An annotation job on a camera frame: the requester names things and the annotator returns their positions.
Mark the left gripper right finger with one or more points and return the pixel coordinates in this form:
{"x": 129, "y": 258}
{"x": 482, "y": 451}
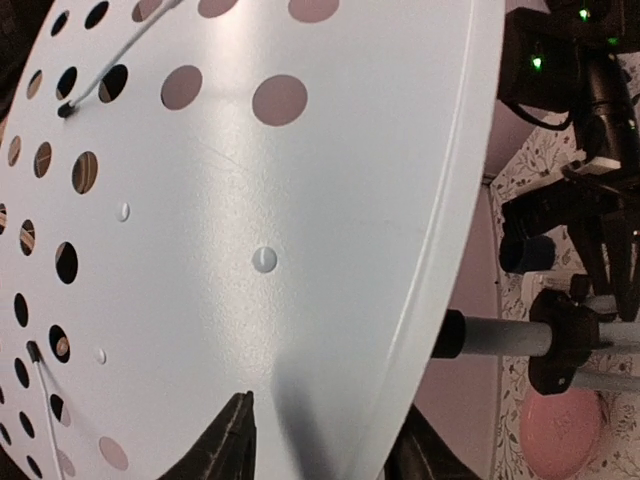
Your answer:
{"x": 420, "y": 453}

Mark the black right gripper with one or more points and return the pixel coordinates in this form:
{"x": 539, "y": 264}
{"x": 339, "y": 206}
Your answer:
{"x": 590, "y": 208}

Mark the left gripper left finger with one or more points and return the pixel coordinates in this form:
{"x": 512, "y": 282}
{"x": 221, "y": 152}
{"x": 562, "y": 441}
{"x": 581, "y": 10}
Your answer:
{"x": 226, "y": 449}

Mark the grey perforated music stand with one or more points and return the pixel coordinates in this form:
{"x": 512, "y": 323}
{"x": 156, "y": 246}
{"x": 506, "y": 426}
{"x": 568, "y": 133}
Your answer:
{"x": 301, "y": 199}

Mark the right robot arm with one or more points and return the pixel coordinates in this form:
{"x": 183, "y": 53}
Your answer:
{"x": 559, "y": 70}

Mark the dark blue cup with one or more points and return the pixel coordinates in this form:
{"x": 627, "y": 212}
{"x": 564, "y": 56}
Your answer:
{"x": 533, "y": 254}

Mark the pink plastic plate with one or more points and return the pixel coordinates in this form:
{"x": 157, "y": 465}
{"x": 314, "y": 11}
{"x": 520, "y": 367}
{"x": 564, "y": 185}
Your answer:
{"x": 559, "y": 434}

